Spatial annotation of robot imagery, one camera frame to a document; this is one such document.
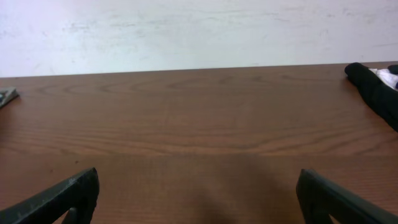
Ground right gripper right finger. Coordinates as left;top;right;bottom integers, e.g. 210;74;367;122
296;169;397;224

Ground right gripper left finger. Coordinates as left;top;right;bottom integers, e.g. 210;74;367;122
1;167;100;223

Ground folded khaki shorts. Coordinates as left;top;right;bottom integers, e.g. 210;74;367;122
0;87;19;108

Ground black and white garment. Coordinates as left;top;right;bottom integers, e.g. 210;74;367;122
345;62;397;131

